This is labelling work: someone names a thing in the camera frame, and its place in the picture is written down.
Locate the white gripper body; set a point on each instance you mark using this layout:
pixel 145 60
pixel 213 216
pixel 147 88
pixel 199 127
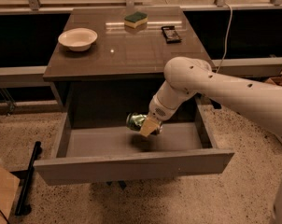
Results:
pixel 157 110

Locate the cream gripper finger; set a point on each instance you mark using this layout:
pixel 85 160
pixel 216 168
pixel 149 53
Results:
pixel 149 126

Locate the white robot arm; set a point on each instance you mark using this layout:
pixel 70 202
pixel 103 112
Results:
pixel 185 77

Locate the grey open top drawer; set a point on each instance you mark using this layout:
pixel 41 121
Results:
pixel 93 143

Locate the grey cabinet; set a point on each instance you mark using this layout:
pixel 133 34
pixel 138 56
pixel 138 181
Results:
pixel 123 68

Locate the black rectangular device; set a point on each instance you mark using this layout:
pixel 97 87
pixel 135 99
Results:
pixel 170 34

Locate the green yellow sponge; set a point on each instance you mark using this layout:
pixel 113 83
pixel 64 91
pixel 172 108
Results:
pixel 136 19

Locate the white ceramic bowl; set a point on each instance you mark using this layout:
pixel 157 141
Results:
pixel 78 39

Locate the black bar on floor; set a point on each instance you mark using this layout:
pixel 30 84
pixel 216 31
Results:
pixel 22 208

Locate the brown cardboard panel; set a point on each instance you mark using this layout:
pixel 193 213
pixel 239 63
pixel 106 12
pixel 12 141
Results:
pixel 8 188

